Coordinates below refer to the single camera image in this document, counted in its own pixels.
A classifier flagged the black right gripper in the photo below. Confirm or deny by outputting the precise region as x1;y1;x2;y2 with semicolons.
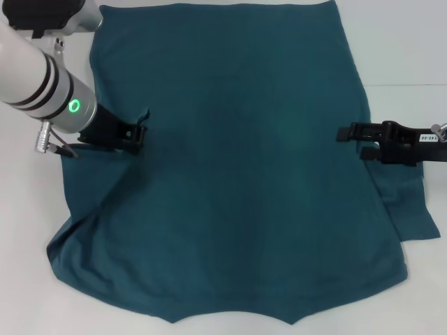
336;119;447;168

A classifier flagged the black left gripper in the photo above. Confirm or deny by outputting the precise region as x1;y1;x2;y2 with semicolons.
77;103;147;154

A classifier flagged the teal blue t-shirt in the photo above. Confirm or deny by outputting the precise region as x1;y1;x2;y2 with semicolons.
47;0;441;326

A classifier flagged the right gripper cable with plug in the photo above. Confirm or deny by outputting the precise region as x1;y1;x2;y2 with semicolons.
430;121;447;142

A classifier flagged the gripper cable with plug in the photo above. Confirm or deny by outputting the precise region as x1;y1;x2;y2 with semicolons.
33;119;80;160
430;121;447;142

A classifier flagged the left gripper cable with plug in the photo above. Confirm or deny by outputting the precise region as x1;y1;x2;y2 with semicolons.
33;119;80;160

